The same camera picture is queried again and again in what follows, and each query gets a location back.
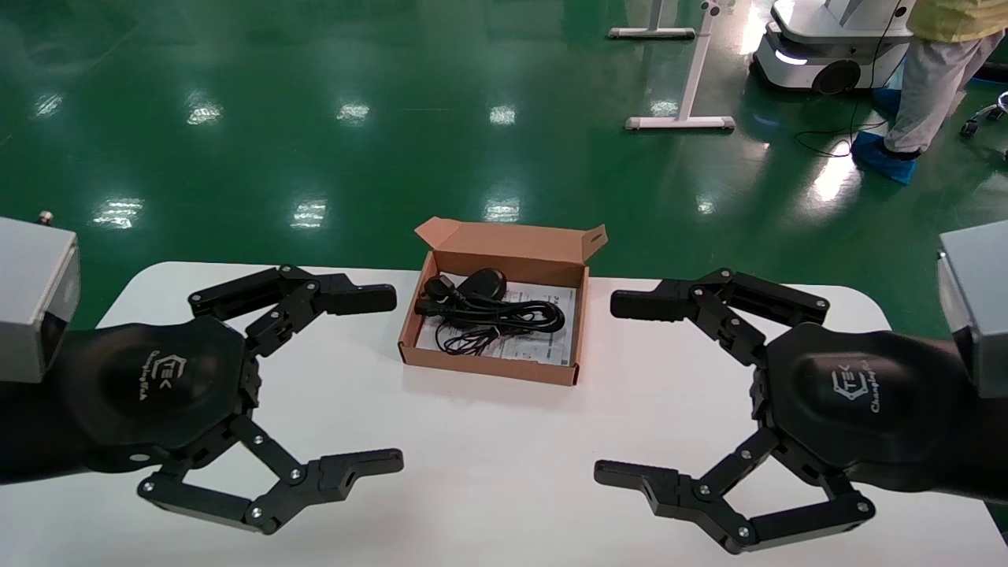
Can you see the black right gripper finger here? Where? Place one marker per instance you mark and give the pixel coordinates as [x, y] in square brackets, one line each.
[654, 303]
[669, 492]

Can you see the black chair caster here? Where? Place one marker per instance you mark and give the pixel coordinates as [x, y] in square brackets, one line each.
[984, 118]

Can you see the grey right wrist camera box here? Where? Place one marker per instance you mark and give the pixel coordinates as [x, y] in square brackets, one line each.
[980, 299]

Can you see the white desk leg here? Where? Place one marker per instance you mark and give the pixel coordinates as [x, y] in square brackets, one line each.
[650, 33]
[685, 122]

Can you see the white printed instruction sheet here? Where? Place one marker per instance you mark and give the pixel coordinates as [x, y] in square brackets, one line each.
[551, 346]

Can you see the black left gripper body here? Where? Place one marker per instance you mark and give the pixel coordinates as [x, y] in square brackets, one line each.
[150, 386]

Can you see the brown cardboard box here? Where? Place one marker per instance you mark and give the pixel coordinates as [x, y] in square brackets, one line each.
[535, 252]

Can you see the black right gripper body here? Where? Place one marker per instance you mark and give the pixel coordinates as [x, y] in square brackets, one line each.
[858, 394]

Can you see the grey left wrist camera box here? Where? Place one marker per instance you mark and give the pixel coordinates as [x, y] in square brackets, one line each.
[31, 291]

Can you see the person in yellow coat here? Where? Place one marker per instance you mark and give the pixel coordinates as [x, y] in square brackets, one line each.
[937, 63]

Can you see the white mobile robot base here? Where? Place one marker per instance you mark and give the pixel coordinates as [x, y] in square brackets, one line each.
[819, 35]

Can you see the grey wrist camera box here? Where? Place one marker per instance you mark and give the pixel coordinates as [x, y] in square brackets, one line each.
[980, 299]
[31, 291]

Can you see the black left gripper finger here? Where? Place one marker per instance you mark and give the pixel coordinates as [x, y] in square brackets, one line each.
[346, 471]
[354, 298]

